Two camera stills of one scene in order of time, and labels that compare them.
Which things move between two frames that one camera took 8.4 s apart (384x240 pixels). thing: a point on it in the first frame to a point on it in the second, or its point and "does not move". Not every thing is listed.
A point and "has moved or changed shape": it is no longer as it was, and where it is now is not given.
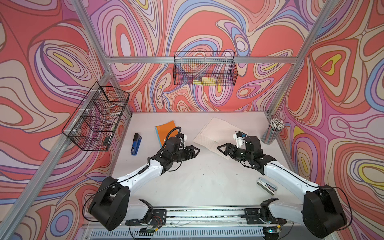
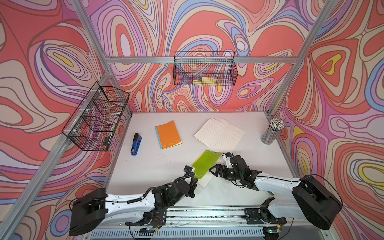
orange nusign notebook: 162,130 does not move
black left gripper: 191,152 to 192,187
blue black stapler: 137,140 does not move
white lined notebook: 217,133 has moved or changed shape
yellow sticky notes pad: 206,81 does not move
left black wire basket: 92,124 does not move
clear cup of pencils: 275,126 does not move
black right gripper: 228,145 to 217,171
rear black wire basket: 205,68 does not move
